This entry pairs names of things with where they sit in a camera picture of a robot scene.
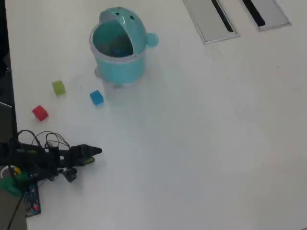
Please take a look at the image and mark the black table edge divider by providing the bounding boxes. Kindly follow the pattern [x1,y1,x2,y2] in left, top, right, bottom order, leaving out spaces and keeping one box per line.
[0,0,19,147]

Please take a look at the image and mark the green table clamp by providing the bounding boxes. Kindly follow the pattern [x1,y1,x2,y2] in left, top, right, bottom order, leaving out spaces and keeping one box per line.
[0,172,31,197]

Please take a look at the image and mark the blue circuit board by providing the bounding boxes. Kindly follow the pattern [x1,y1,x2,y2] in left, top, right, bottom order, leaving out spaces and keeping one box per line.
[24,183,42,218]

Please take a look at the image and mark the thick black cable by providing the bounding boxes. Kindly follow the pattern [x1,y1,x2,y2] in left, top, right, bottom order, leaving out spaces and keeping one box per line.
[6,194,24,230]

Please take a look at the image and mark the red lego block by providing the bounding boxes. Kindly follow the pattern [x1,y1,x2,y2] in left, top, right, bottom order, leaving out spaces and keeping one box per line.
[32,104,49,122]

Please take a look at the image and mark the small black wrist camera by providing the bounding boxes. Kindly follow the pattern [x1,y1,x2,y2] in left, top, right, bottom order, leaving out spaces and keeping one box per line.
[63,167,78,183]

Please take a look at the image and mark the teal whale-shaped bin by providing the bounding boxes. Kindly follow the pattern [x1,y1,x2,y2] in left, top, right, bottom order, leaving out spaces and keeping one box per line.
[90,6,160,90]

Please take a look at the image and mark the white cable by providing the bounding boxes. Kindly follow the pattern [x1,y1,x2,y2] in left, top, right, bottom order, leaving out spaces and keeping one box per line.
[0,165,17,180]

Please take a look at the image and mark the blue lego block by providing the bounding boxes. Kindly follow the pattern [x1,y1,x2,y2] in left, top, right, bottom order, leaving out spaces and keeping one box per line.
[89,90,105,107]

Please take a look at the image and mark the silver table cable hatch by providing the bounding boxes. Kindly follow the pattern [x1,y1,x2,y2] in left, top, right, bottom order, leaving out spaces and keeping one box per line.
[182,0,241,46]
[239,0,293,33]

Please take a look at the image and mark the thin black arm cables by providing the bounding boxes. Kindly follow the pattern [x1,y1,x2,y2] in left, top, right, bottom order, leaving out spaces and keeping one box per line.
[17,129,71,150]

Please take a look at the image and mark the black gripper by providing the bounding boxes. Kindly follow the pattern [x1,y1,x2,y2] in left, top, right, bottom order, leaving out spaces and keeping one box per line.
[57,145,103,168]

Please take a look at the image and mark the green lego block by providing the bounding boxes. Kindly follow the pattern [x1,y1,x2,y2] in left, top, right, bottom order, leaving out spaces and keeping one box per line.
[52,80,67,96]

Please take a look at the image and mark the grey flat panel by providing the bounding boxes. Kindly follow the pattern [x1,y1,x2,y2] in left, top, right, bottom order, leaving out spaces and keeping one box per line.
[0,102,14,144]

